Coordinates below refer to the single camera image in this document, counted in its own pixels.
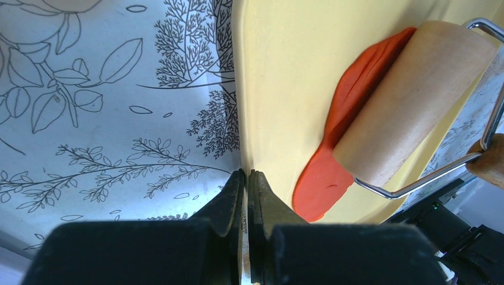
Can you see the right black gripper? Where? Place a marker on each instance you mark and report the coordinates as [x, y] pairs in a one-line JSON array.
[[474, 254]]

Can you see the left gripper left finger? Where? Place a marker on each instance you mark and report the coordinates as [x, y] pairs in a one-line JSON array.
[[202, 249]]

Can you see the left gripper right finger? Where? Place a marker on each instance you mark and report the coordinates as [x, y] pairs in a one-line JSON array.
[[285, 249]]

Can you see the red dough ball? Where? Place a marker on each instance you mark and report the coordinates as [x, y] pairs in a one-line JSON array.
[[324, 181]]

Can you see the wooden dough roller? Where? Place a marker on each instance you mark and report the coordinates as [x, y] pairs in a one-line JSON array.
[[437, 65]]

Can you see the yellow tray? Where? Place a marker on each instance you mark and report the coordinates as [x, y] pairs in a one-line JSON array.
[[289, 57]]

